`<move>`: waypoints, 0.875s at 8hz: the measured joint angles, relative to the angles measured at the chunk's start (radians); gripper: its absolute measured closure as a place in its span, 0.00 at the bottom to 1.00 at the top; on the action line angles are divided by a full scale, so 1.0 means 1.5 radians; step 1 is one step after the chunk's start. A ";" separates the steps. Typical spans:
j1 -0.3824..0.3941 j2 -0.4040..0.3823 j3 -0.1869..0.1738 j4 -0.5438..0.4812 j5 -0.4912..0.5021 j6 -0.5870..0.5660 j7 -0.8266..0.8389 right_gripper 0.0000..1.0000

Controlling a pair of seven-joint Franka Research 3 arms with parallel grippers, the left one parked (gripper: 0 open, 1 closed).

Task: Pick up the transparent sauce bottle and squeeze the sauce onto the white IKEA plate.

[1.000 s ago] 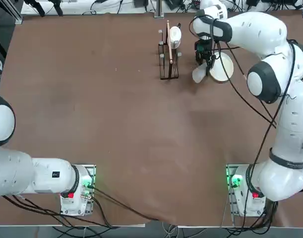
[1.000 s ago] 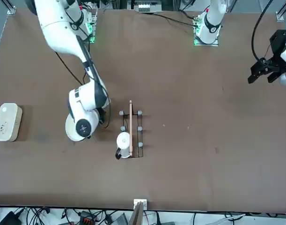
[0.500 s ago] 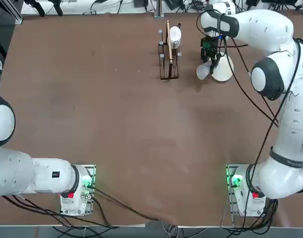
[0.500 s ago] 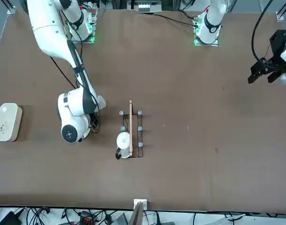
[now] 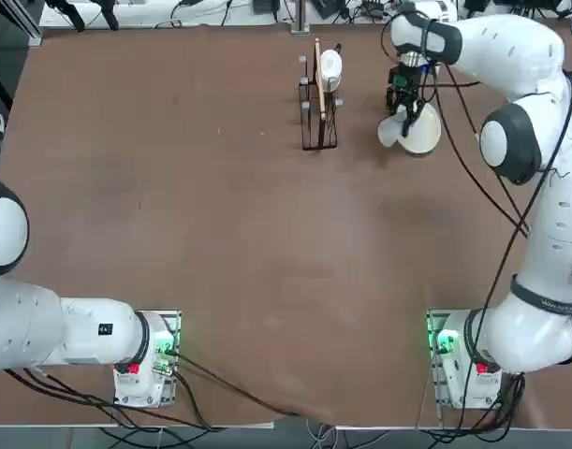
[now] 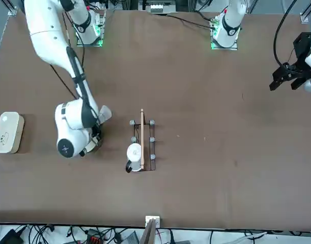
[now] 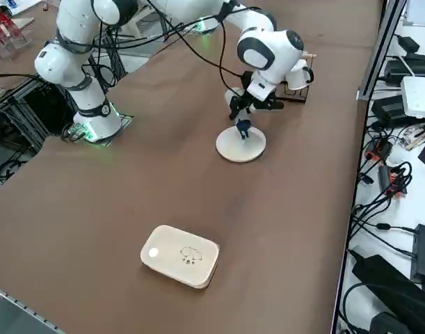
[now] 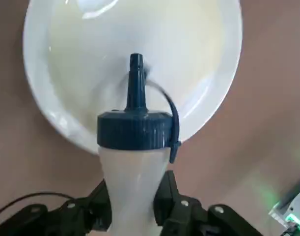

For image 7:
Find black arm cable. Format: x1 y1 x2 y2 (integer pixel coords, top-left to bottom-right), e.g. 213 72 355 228
168 29 246 98

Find aluminium frame post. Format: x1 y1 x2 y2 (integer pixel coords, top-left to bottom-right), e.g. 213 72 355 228
357 0 408 102

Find small black power adapter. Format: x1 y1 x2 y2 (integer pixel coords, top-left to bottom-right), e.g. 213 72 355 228
395 34 422 54

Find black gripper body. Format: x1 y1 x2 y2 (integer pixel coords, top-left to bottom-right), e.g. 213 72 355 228
240 70 268 105

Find clear acrylic display shelf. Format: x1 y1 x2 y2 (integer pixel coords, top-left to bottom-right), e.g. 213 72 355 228
0 6 35 63

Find aluminium edge rail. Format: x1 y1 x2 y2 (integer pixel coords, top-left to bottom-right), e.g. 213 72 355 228
0 282 62 334

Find transparent bottle blue cap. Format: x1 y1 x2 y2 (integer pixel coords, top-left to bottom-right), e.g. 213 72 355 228
234 106 252 141

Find black aluminium frame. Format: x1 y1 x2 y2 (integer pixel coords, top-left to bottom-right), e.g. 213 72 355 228
0 74 79 156

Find black device red connectors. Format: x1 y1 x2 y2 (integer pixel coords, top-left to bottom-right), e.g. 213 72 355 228
378 166 408 198

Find black cable bundle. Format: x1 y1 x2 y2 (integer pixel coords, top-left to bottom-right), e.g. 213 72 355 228
88 20 130 95

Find cream rectangular lidded box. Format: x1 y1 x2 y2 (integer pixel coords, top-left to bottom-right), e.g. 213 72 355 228
139 224 221 291

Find white mug black handle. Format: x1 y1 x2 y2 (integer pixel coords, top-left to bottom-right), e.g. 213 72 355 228
284 58 316 92

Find black box device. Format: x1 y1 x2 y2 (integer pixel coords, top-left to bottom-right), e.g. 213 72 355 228
409 223 425 283

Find printed cardboard box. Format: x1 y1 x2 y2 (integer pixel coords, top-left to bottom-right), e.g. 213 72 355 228
399 124 425 151

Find white board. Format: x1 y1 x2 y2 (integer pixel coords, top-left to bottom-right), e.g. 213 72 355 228
405 0 425 27

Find black cable inline block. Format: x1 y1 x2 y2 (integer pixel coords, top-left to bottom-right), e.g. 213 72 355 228
351 205 422 260

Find black wire cup rack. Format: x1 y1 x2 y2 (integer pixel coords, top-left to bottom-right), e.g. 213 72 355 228
273 51 318 105

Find large black power brick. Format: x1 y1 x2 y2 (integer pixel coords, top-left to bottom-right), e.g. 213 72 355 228
350 253 425 334

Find black orange connector block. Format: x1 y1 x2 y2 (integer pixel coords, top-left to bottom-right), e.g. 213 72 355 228
364 138 394 161

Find white power strip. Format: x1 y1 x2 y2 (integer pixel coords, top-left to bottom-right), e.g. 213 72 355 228
400 76 425 120

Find white round plate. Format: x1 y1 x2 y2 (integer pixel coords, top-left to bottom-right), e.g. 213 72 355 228
215 125 268 164

